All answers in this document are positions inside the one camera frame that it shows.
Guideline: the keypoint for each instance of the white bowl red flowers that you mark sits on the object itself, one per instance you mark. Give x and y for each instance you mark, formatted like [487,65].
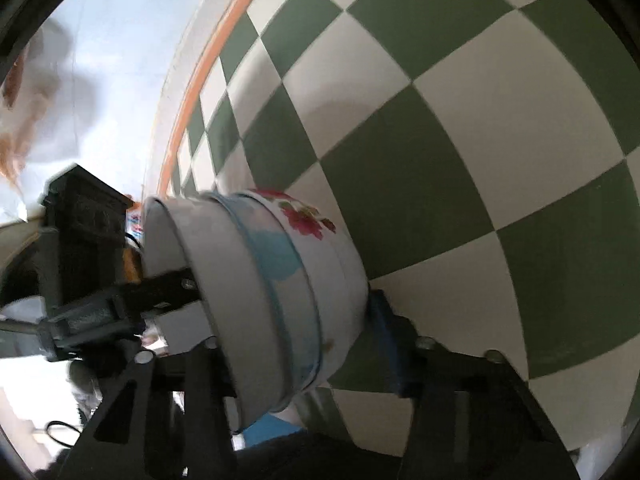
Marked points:
[334,269]

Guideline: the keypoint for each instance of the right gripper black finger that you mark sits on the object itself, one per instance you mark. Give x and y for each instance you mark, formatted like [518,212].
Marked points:
[165,418]
[473,417]
[167,292]

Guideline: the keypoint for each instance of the white bowl plain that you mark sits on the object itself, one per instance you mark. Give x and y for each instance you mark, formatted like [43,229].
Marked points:
[235,307]

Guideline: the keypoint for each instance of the clear plastic bag with food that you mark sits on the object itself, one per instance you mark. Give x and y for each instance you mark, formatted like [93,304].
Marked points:
[46,108]

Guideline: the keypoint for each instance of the white bowl blue pattern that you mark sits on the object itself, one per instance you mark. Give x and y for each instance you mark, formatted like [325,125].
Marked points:
[292,302]

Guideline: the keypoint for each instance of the green white checkered mat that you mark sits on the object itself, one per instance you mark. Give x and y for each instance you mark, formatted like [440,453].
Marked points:
[483,156]

